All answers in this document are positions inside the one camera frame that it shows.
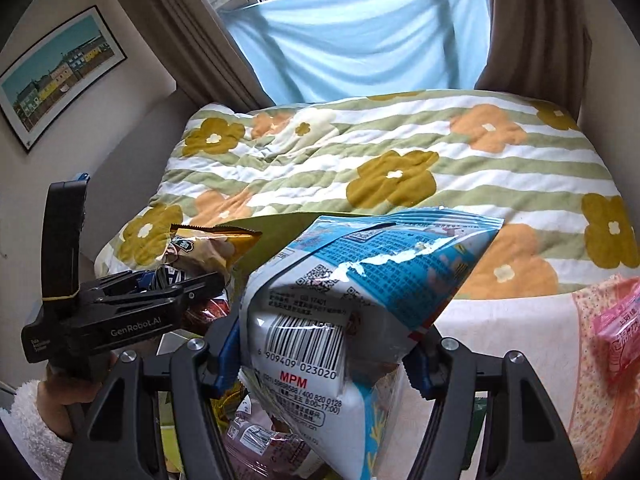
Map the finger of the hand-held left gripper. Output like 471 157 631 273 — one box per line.
107 272 225 321
80 270 153 303

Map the person's left hand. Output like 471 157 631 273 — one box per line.
39 355 118 441

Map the brown yellow striped snack packet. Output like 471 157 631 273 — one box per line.
157 223 263 341

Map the gold yellow snack packet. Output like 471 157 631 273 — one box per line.
210 380 256 426

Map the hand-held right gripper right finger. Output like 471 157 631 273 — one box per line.
402 327 583 480

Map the yellow green cardboard box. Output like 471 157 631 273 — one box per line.
150 212 363 480

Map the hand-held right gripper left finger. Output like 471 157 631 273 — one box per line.
60 305 246 480

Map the pink snack packet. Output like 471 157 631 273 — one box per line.
595 290 640 378

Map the framed house picture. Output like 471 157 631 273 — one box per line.
0 5 128 153

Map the floral striped blanket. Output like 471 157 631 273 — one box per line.
95 89 640 306

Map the light blue cloth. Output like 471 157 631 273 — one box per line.
220 0 493 106

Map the pink plastic bag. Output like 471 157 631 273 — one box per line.
565 275 640 476

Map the brown curtain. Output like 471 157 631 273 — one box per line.
117 0 276 113
472 0 593 126

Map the blue white snack packet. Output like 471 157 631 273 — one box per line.
239 207 506 480

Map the person's left forearm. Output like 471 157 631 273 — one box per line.
0 380 76 480

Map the silver purple snack packet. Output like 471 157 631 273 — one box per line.
222 395 331 480

